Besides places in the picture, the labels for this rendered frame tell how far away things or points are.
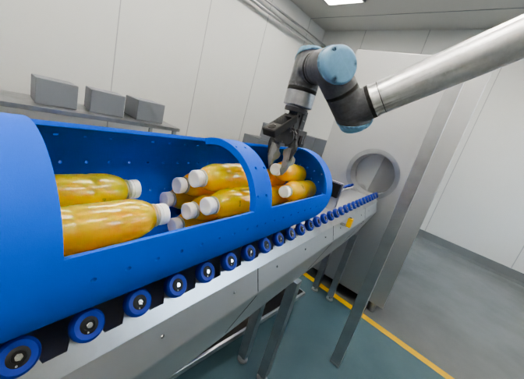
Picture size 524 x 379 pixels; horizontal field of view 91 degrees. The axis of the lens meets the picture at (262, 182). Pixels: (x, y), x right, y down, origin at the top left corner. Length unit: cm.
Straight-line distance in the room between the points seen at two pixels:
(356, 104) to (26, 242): 68
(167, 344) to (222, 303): 15
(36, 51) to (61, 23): 38
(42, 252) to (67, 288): 6
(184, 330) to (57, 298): 30
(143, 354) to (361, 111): 71
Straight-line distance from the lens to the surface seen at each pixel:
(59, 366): 51
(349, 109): 73
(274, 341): 149
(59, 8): 379
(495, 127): 524
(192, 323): 62
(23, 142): 38
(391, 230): 151
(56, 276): 36
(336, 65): 69
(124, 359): 56
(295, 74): 81
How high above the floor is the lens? 131
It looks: 14 degrees down
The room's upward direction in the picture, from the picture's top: 15 degrees clockwise
